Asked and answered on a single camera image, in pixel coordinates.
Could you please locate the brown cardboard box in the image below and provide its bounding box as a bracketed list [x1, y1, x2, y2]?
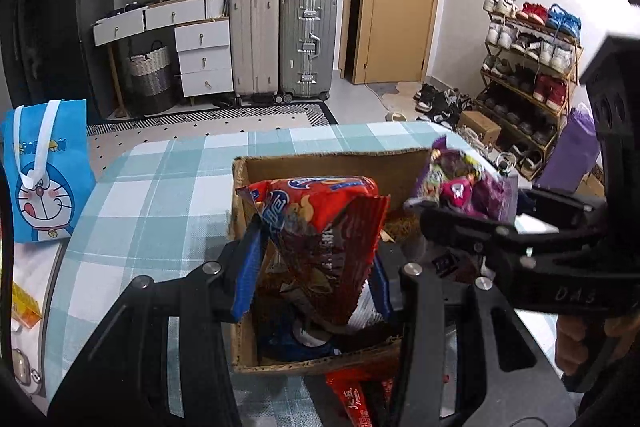
[227, 148, 436, 375]

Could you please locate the person's right hand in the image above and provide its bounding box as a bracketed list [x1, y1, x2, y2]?
[554, 314, 586, 374]

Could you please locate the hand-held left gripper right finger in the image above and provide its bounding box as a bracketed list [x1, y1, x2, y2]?
[370, 252, 576, 427]

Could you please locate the plaid tablecloth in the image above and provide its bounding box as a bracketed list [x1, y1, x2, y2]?
[45, 122, 566, 427]

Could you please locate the silver suitcase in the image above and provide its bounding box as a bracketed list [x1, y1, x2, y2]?
[279, 0, 338, 102]

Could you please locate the yellow box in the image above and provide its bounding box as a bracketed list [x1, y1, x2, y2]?
[10, 282, 43, 328]

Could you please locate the woven laundry basket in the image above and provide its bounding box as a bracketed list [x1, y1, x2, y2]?
[125, 41, 176, 115]

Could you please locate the beige suitcase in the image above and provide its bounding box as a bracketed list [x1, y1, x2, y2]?
[229, 0, 281, 104]

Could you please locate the white drawer cabinet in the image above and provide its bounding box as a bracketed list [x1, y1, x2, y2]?
[92, 0, 235, 100]

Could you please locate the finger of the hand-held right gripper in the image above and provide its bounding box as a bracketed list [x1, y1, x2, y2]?
[517, 188, 608, 228]
[419, 202, 501, 254]

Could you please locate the grey refrigerator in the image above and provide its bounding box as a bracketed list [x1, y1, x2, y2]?
[40, 0, 118, 120]

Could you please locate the shiny red snack packet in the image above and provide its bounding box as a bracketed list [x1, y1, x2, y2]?
[325, 367, 401, 427]

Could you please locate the wooden shoe rack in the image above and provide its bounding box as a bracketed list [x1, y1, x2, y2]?
[475, 0, 583, 180]

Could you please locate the purple bag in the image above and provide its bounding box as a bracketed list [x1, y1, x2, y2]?
[537, 104, 601, 195]

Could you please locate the small cardboard box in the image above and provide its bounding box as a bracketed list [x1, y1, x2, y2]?
[457, 111, 502, 146]

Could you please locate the white red noodle snack packet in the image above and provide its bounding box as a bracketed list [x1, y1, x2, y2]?
[347, 282, 388, 333]

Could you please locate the blue snack packet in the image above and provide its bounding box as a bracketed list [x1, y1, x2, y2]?
[260, 314, 343, 360]

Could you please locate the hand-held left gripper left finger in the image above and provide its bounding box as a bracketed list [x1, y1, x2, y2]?
[47, 214, 271, 427]

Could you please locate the red snack packet dark band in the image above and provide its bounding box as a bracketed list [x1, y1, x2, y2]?
[235, 176, 392, 333]

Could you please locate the purple cartoon candy packet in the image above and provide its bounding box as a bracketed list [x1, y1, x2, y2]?
[404, 134, 518, 223]

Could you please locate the pile of shoes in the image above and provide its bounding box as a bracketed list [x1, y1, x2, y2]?
[412, 82, 476, 130]

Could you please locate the blue cartoon bag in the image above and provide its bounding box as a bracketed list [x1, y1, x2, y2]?
[0, 99, 97, 244]

